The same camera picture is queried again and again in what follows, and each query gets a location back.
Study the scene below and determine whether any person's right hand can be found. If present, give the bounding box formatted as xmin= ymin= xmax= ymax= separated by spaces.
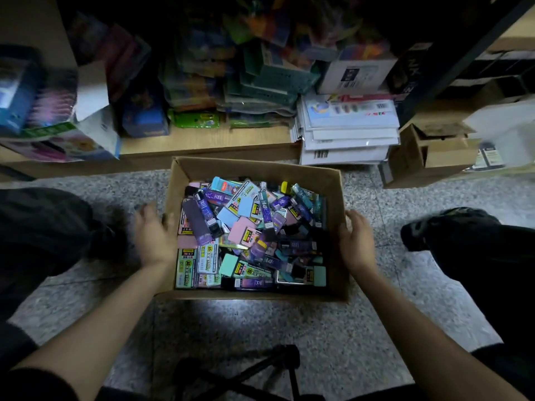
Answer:
xmin=338 ymin=209 xmax=379 ymax=278

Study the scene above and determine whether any person's left hand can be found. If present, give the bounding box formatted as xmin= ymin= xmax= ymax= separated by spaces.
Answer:
xmin=132 ymin=203 xmax=178 ymax=270

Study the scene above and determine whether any pile of pencil lead cases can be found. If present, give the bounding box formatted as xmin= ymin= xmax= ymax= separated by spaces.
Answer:
xmin=176 ymin=177 xmax=329 ymax=291

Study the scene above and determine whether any wooden shelf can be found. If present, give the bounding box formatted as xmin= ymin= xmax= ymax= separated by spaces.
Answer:
xmin=0 ymin=0 xmax=535 ymax=182

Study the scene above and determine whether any brown cardboard box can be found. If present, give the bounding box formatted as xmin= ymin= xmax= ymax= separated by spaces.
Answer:
xmin=156 ymin=157 xmax=351 ymax=301

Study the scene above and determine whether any person's right forearm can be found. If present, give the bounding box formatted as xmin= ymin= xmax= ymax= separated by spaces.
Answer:
xmin=355 ymin=267 xmax=528 ymax=401

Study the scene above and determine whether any person's left forearm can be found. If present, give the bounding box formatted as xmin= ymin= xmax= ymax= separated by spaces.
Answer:
xmin=33 ymin=258 xmax=172 ymax=401

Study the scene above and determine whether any person's right shoe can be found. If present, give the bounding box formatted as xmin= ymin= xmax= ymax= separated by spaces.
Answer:
xmin=400 ymin=207 xmax=503 ymax=252

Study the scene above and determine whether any stack of white packets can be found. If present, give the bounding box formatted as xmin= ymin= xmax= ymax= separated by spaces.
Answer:
xmin=294 ymin=91 xmax=401 ymax=167

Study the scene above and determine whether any small open brown carton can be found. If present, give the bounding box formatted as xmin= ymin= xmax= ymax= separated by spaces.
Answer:
xmin=386 ymin=121 xmax=483 ymax=189

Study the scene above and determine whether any black folding stool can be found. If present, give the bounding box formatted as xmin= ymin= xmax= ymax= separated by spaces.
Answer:
xmin=171 ymin=345 xmax=303 ymax=401

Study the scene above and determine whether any white printed carton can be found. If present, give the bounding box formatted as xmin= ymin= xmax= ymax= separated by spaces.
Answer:
xmin=318 ymin=56 xmax=399 ymax=96

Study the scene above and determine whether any heap of green teal packs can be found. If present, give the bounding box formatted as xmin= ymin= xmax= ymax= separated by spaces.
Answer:
xmin=162 ymin=29 xmax=324 ymax=129

